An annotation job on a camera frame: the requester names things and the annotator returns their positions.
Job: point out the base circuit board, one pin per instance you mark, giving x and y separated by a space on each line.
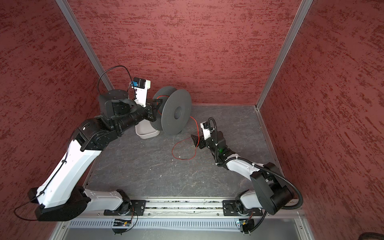
121 226
245 226

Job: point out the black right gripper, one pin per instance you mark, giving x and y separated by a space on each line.
202 141

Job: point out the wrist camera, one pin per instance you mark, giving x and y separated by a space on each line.
207 129
141 87

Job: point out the aluminium corner post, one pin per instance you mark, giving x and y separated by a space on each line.
290 37
78 31

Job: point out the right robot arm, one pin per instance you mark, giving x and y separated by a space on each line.
272 192

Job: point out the left aluminium corner post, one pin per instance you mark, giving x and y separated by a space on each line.
78 31

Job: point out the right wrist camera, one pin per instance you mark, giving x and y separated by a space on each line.
207 129

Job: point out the left base circuit board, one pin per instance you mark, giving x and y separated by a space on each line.
121 226

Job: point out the right base circuit board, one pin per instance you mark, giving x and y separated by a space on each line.
245 226

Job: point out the black cable spool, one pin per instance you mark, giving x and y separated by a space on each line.
174 112

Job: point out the right aluminium corner post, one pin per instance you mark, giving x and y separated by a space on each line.
290 37

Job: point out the white plastic tray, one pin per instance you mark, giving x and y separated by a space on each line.
145 130

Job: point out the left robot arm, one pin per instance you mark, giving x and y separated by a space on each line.
59 198

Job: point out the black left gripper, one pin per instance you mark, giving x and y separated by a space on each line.
150 113

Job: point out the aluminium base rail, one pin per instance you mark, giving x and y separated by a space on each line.
196 214

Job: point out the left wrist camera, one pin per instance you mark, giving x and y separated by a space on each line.
141 87

